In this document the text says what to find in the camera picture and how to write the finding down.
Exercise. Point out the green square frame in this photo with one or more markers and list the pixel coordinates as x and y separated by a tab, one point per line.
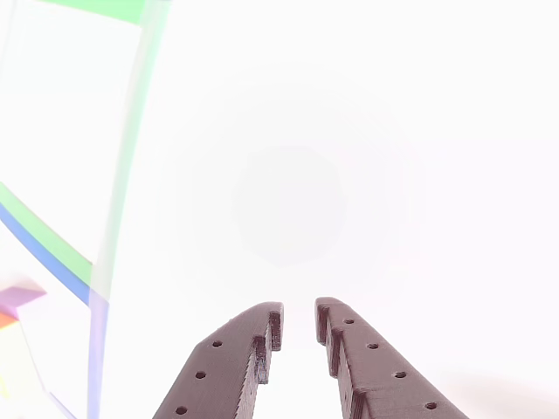
140	65

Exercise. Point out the orange flat block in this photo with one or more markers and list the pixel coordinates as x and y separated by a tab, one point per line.
6	320

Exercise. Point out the purple flat block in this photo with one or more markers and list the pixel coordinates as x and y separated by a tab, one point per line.
22	297

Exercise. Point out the green cube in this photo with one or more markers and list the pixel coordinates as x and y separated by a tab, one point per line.
13	358

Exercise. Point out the blue square frame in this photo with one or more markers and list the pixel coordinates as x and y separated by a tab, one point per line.
43	255

